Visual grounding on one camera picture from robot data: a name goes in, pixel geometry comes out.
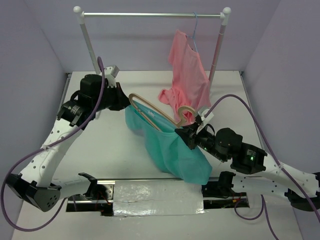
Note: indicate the teal t shirt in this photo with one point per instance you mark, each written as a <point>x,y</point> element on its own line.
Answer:
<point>167,150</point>

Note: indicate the white clothes rack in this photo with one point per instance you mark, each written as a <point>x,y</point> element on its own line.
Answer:
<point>222,16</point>

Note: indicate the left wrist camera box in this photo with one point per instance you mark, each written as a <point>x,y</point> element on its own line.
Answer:
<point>111,72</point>

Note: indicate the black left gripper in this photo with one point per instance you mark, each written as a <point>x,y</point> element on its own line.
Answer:
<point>121,100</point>

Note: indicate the blue wire hanger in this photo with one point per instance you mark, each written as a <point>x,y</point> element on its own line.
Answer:
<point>193,36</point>

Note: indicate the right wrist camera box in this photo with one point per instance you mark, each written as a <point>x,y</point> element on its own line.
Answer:
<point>205,116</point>

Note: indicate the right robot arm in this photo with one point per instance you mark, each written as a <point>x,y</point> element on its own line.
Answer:
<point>252,170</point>

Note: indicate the tan wooden hanger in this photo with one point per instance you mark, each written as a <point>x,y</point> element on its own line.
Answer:
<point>182,118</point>

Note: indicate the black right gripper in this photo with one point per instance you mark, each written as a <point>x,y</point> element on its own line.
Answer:
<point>187,134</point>

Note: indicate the pink t shirt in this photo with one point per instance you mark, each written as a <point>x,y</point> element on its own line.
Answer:
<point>190,84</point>

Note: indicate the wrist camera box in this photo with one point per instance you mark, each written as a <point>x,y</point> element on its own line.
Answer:
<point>111,72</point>
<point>205,116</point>

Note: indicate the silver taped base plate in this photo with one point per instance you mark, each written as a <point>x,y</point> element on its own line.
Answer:
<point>155,197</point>

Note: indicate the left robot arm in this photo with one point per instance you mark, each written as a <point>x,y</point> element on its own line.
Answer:
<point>35,184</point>

